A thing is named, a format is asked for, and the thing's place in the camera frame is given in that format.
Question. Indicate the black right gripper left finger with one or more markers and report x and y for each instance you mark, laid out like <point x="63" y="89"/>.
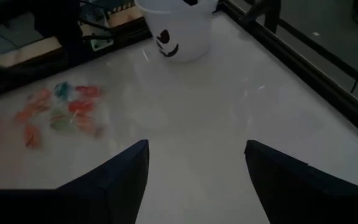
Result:
<point x="126" y="180"/>

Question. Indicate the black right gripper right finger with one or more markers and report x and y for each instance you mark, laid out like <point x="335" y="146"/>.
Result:
<point x="278" y="183"/>

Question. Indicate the red gummy in clear wrapper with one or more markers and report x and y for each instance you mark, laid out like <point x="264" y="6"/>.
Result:
<point x="89" y="91"/>
<point x="80" y="106"/>

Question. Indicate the teal gummy in clear wrapper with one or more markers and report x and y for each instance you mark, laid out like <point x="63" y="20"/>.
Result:
<point x="62" y="91"/>

